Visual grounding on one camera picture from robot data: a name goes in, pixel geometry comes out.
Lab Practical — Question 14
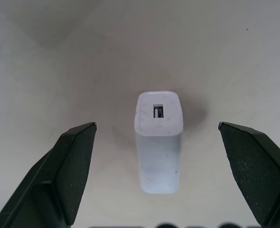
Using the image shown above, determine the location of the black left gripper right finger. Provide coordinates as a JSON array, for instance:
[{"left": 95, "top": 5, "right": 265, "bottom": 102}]
[{"left": 217, "top": 121, "right": 280, "bottom": 228}]

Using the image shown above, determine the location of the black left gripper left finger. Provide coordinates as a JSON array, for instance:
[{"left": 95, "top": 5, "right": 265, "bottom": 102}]
[{"left": 0, "top": 122, "right": 97, "bottom": 228}]

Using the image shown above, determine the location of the white USB charger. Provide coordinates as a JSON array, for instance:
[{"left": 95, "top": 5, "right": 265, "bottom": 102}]
[{"left": 134, "top": 90, "right": 185, "bottom": 194}]

